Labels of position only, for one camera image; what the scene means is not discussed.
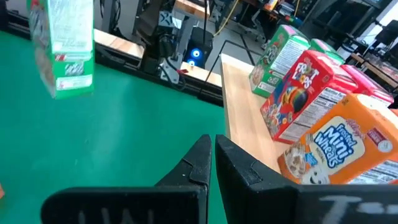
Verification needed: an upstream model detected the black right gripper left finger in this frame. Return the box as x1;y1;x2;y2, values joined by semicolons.
40;134;213;224

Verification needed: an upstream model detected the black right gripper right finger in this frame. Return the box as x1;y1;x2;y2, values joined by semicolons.
215;134;398;224

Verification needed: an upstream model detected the red Froot Loops cereal box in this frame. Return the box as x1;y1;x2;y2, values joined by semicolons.
260;49;359;146
340;64;395;108

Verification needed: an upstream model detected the green Apple Jacks cereal box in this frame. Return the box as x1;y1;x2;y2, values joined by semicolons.
248;24;312;99
26;0;95;100
309;38;346;67

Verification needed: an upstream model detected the green table mat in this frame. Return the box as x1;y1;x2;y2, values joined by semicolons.
0;30;231;224

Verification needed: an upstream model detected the black computer with blue lights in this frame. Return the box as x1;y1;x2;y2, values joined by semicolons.
183;26;215;68

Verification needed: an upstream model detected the wooden desk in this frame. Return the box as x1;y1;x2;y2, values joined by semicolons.
174;0;211;19

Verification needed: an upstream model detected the black office chair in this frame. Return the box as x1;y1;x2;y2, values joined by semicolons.
374;19;398;47

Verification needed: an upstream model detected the wooden shelf with black frame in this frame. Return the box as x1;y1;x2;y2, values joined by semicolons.
203;39;295;175

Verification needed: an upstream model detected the black aluminium table frame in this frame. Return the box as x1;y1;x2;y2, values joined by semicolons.
0;9;224;108

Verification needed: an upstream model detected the yellow cable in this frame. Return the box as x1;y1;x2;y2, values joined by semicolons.
213;0;240;37

